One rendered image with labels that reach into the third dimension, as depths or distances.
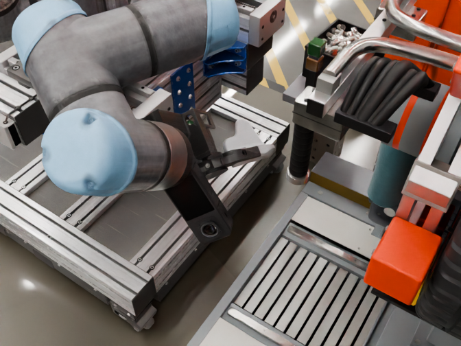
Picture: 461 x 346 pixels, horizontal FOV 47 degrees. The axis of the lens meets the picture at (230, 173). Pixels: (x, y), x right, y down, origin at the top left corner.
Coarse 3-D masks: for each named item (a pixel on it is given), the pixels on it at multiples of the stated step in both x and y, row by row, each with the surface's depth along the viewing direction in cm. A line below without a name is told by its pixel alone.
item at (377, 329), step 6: (384, 306) 148; (390, 306) 151; (384, 312) 149; (390, 312) 149; (378, 318) 146; (384, 318) 148; (378, 324) 147; (384, 324) 147; (372, 330) 143; (378, 330) 146; (372, 336) 144; (378, 336) 144; (366, 342) 141; (372, 342) 143
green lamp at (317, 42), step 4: (312, 40) 149; (316, 40) 149; (320, 40) 149; (308, 44) 149; (312, 44) 148; (316, 44) 148; (320, 44) 148; (324, 44) 149; (308, 48) 149; (312, 48) 148; (316, 48) 148; (320, 48) 147; (324, 48) 150; (308, 52) 150; (312, 52) 149; (316, 52) 149; (320, 52) 148; (316, 56) 150
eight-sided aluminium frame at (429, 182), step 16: (448, 96) 72; (448, 112) 72; (432, 128) 73; (448, 128) 74; (432, 144) 73; (416, 160) 73; (432, 160) 73; (416, 176) 73; (432, 176) 72; (448, 176) 72; (416, 192) 74; (432, 192) 73; (448, 192) 72; (400, 208) 78; (416, 208) 114; (432, 208) 75; (448, 208) 73; (432, 224) 77
